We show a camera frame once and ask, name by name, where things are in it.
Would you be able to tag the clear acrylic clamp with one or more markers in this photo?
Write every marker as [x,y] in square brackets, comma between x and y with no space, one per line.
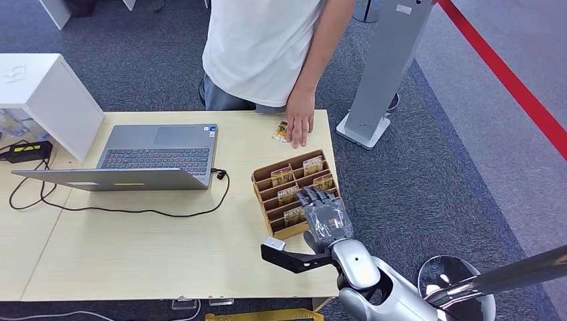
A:
[184,304]
[220,301]

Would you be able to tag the wooden slotted card holder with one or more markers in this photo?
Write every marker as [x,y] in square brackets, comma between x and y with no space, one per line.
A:
[270,208]

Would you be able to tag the red barrier belt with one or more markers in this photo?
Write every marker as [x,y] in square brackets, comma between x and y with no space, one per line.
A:
[509,77]

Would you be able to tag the person's left hand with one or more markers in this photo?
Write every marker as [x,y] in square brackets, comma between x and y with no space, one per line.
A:
[300,115]

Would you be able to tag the person's left forearm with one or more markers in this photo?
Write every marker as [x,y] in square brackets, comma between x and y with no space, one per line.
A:
[319,53]

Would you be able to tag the yellow flat board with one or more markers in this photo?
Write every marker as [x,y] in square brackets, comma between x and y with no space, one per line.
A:
[265,316]

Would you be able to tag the clear plastic water bottle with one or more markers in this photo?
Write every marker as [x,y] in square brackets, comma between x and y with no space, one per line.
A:
[31,128]
[8,124]

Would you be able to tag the white desk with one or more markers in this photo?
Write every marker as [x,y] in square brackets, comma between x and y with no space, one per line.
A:
[55,11]

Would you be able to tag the grey round stand base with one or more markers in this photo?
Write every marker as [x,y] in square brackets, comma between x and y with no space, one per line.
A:
[367,11]

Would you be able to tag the person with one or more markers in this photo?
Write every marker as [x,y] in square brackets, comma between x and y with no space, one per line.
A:
[257,44]

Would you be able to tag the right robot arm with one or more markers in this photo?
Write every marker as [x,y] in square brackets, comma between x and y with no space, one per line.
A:
[356,266]

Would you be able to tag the chrome stanchion post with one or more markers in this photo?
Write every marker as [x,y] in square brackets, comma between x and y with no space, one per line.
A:
[509,270]

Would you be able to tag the grey standing kiosk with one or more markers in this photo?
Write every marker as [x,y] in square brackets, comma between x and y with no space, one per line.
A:
[385,66]

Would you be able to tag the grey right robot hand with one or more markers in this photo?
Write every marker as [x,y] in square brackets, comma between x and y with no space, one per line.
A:
[328,219]

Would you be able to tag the grey laptop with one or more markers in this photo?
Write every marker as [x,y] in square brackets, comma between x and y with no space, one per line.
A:
[155,155]

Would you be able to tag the black power adapter yellow label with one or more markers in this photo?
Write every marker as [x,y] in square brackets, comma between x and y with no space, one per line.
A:
[29,150]

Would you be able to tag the wrist camera with black bracket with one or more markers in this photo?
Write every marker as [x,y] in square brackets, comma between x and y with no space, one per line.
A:
[292,259]

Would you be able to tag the white cabinet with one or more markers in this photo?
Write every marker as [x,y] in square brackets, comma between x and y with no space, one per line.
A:
[44,88]

